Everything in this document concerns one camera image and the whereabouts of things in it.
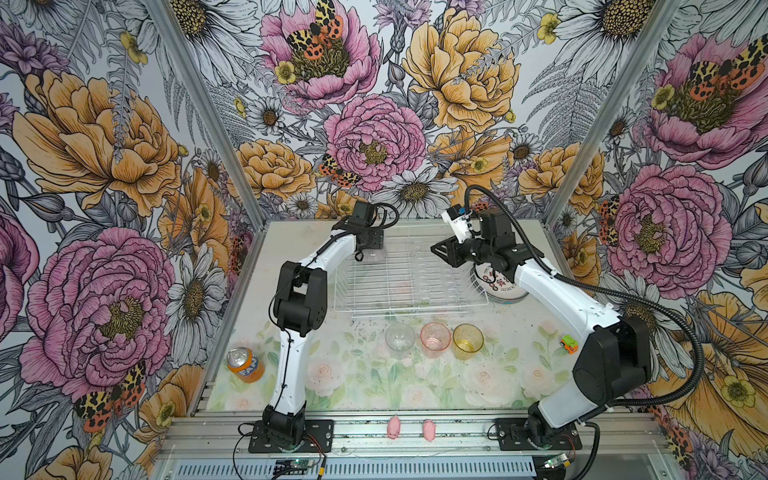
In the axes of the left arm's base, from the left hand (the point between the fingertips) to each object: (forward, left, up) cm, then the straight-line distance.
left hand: (369, 244), depth 104 cm
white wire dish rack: (-9, -13, -8) cm, 17 cm away
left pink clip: (-54, -7, -7) cm, 55 cm away
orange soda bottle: (-41, +29, +2) cm, 50 cm away
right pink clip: (-54, -16, -8) cm, 57 cm away
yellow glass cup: (-31, -29, -7) cm, 44 cm away
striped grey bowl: (-2, -2, -3) cm, 5 cm away
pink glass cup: (-31, -20, -7) cm, 37 cm away
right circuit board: (-61, -45, -8) cm, 76 cm away
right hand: (-16, -20, +14) cm, 30 cm away
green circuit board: (-61, +16, -9) cm, 64 cm away
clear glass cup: (-31, -9, -6) cm, 33 cm away
